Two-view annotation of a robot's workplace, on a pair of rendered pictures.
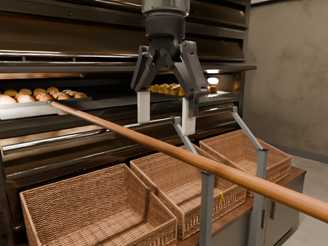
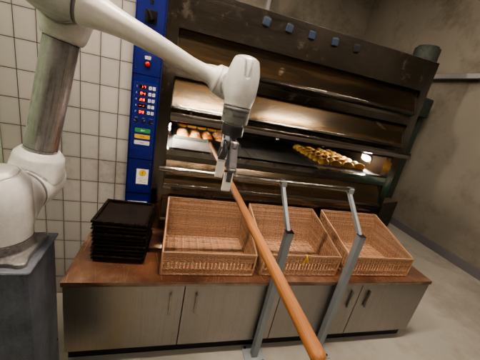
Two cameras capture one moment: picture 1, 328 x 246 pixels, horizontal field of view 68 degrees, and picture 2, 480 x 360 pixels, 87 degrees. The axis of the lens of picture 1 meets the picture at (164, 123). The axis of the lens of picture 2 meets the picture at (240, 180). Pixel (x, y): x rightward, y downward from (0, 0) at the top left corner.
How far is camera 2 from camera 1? 52 cm
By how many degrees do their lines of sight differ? 23
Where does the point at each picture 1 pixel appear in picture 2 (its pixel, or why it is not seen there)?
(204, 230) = not seen: hidden behind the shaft
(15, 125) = (177, 153)
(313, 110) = not seen: outside the picture
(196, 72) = (231, 159)
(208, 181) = (286, 238)
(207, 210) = (280, 258)
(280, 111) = (466, 215)
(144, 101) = (220, 165)
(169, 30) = (228, 133)
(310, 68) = not seen: outside the picture
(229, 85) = (379, 167)
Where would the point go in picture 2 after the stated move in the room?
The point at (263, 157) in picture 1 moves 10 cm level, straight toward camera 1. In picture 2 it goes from (358, 242) to (350, 246)
